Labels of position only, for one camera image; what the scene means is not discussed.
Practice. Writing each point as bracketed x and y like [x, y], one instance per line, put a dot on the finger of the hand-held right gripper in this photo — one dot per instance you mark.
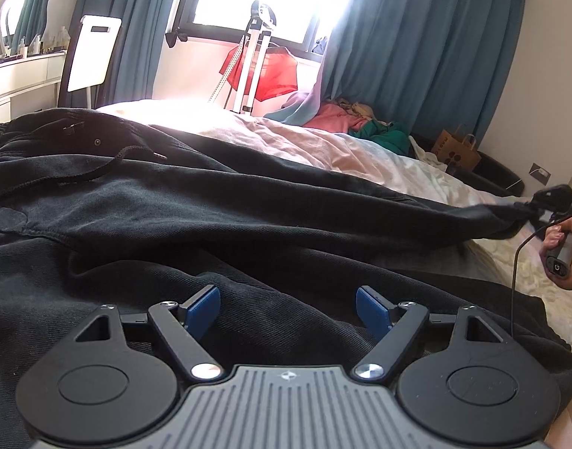
[554, 199]

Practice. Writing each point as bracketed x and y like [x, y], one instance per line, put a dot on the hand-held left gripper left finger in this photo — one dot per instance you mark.
[203, 311]

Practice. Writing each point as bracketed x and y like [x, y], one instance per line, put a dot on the white folding chair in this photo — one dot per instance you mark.
[93, 54]

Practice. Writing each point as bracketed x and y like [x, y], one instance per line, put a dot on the black framed window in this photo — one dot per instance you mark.
[267, 4]

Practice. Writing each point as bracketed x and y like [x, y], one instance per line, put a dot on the white dressing table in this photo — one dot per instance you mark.
[19, 79]

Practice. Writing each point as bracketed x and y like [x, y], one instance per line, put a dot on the pink garment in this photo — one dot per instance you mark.
[335, 119]

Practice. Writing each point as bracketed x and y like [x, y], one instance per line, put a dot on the wavy framed mirror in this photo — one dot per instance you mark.
[26, 7]

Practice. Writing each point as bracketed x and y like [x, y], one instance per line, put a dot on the grey wall socket plate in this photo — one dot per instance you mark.
[540, 173]

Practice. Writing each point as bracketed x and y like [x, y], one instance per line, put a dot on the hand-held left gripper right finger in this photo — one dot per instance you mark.
[372, 311]

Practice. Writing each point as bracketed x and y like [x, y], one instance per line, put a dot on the black sofa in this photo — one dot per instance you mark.
[496, 175]

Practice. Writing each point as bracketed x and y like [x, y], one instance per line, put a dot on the black pants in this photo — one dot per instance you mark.
[220, 224]

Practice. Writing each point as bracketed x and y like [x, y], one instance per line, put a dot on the pastel printed bed quilt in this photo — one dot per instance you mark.
[342, 154]

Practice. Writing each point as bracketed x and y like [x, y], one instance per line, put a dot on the beige garment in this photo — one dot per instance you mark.
[356, 108]

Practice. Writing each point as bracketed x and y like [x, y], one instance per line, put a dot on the blue curtain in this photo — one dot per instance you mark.
[127, 32]
[431, 51]

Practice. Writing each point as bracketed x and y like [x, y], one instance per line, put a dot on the red garment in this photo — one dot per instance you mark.
[279, 72]

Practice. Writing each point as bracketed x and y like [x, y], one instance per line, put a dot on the light blue sheer cloth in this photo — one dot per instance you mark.
[297, 107]

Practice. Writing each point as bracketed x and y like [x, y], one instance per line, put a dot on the white cloth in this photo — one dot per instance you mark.
[428, 156]

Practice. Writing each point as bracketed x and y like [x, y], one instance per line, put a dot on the row of cosmetic bottles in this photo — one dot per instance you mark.
[47, 42]

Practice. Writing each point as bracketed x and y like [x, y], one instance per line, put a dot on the white garment steamer stand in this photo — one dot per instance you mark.
[255, 65]

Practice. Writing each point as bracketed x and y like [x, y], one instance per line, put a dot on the brown paper bag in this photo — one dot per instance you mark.
[456, 154]

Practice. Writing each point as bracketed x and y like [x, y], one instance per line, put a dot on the green garment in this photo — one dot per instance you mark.
[386, 138]

